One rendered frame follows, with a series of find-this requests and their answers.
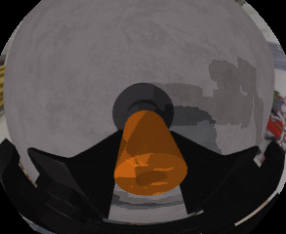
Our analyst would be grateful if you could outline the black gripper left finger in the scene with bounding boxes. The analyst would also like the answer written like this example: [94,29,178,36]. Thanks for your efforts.
[26,130,123,219]

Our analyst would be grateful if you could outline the dark grey round pedestal with shaft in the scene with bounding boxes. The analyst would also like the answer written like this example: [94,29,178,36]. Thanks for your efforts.
[111,82,175,132]

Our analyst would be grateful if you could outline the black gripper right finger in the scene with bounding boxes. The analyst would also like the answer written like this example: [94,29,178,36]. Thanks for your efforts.
[170,132,259,215]

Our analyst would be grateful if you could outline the orange tapered knob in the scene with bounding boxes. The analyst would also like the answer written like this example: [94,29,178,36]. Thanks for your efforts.
[114,110,188,196]

